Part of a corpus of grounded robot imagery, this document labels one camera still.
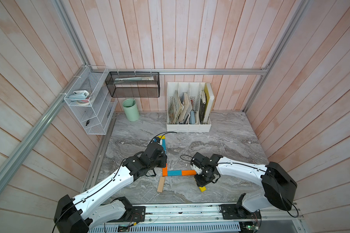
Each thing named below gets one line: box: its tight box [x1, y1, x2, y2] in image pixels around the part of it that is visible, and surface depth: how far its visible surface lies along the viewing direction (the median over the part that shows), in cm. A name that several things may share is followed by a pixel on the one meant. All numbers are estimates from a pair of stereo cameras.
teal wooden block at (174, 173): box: [167, 169, 182, 177], surface depth 88 cm
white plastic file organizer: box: [166, 81, 212, 133], surface depth 107 cm
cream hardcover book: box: [203, 82, 215, 124], surface depth 99 cm
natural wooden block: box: [157, 176, 166, 193], surface depth 84 cm
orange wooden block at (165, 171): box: [161, 163, 168, 177], surface depth 89 cm
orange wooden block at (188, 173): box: [181, 169, 197, 176], surface depth 88 cm
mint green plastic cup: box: [122, 98, 140, 122], surface depth 112 cm
